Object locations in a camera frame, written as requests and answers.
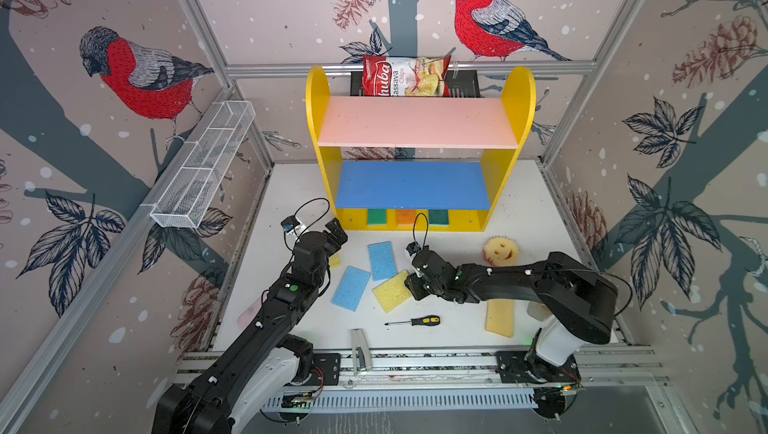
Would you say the grey metal bracket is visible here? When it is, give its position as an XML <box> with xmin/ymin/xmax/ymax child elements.
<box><xmin>350</xmin><ymin>328</ymin><xmax>372</xmax><ymax>375</ymax></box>

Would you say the orange foam sponge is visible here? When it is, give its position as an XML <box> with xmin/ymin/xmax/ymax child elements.
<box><xmin>395</xmin><ymin>209</ymin><xmax>418</xmax><ymax>227</ymax></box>

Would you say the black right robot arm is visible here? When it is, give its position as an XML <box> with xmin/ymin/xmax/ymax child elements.
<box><xmin>404</xmin><ymin>247</ymin><xmax>618</xmax><ymax>367</ymax></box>

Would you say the red cassava chips bag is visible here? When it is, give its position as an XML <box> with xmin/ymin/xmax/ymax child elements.
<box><xmin>363</xmin><ymin>56</ymin><xmax>451</xmax><ymax>98</ymax></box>

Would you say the blue sponge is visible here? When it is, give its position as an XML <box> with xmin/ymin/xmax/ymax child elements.
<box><xmin>331</xmin><ymin>266</ymin><xmax>371</xmax><ymax>312</ymax></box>
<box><xmin>367</xmin><ymin>241</ymin><xmax>398</xmax><ymax>282</ymax></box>

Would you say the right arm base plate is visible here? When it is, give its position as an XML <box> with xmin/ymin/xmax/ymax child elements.
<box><xmin>494</xmin><ymin>350</ymin><xmax>581</xmax><ymax>385</ymax></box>

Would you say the yellow cellulose sponge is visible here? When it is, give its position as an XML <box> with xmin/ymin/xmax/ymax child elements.
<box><xmin>373</xmin><ymin>270</ymin><xmax>413</xmax><ymax>313</ymax></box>

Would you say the pale yellow sponge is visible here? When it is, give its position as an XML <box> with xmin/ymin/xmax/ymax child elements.
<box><xmin>485</xmin><ymin>299</ymin><xmax>515</xmax><ymax>338</ymax></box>

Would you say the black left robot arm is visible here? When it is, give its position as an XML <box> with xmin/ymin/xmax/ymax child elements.
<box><xmin>151</xmin><ymin>218</ymin><xmax>348</xmax><ymax>433</ymax></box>

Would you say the white wire mesh basket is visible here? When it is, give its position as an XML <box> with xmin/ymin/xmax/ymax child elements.
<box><xmin>150</xmin><ymin>100</ymin><xmax>255</xmax><ymax>229</ymax></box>

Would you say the yellow smiley face sponge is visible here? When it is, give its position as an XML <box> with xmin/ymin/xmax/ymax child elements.
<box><xmin>483</xmin><ymin>236</ymin><xmax>520</xmax><ymax>267</ymax></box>

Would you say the blue sponge lower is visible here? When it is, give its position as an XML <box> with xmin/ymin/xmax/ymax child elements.
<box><xmin>331</xmin><ymin>266</ymin><xmax>371</xmax><ymax>312</ymax></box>

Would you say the blue sponge upper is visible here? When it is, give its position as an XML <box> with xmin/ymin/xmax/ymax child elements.
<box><xmin>367</xmin><ymin>241</ymin><xmax>398</xmax><ymax>282</ymax></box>

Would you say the black yellow screwdriver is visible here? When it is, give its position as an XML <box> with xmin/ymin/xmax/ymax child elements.
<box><xmin>386</xmin><ymin>315</ymin><xmax>441</xmax><ymax>327</ymax></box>

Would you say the yellow wooden shelf unit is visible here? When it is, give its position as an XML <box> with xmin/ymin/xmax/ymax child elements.
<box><xmin>306</xmin><ymin>66</ymin><xmax>536</xmax><ymax>232</ymax></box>

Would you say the dark green scouring sponge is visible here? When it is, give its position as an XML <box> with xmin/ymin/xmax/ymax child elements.
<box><xmin>428</xmin><ymin>209</ymin><xmax>450</xmax><ymax>226</ymax></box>

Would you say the aluminium rail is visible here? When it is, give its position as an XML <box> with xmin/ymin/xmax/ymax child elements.
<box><xmin>334</xmin><ymin>344</ymin><xmax>671</xmax><ymax>389</ymax></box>

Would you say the small amber glass jar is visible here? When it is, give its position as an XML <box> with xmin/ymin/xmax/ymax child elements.
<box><xmin>526</xmin><ymin>302</ymin><xmax>553</xmax><ymax>322</ymax></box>

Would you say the light green foam sponge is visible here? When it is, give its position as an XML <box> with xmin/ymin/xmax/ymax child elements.
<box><xmin>367</xmin><ymin>209</ymin><xmax>388</xmax><ymax>226</ymax></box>

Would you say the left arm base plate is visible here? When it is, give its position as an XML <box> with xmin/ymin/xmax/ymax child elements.
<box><xmin>289</xmin><ymin>352</ymin><xmax>341</xmax><ymax>387</ymax></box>

